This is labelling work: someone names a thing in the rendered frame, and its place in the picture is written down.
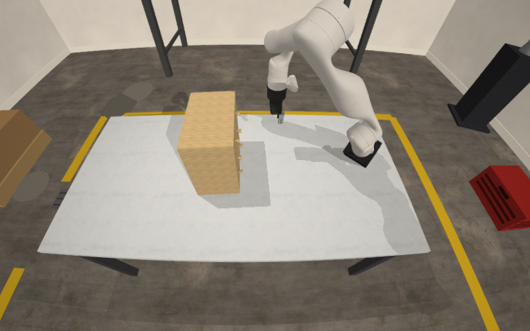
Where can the light wooden chest of drawers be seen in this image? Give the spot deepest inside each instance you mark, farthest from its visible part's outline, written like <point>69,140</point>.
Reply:
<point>206,142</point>

